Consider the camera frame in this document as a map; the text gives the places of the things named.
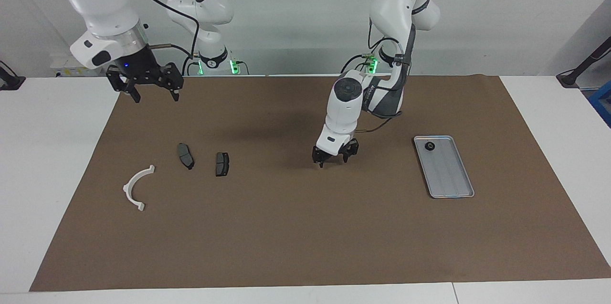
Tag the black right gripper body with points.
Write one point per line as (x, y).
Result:
(143, 70)

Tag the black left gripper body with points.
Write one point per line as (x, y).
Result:
(334, 155)

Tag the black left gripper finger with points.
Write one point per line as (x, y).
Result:
(348, 157)
(321, 161)

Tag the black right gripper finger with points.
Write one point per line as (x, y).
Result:
(174, 92)
(131, 91)

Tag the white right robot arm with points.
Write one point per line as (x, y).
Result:
(100, 3)

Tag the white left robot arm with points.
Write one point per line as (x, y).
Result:
(343, 113)

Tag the silver metal tray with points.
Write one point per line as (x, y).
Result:
(448, 175)

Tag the long dark brake pad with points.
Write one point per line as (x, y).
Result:
(185, 156)

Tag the brown table mat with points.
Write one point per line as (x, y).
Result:
(305, 227)

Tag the white socket box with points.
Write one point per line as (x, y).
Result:
(59, 68)

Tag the short dark brake pad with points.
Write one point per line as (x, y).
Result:
(222, 164)

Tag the blue box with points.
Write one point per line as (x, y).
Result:
(602, 101)

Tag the white curved plastic bracket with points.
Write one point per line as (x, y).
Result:
(129, 194)

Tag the black clamp mount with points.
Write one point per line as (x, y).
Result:
(9, 82)

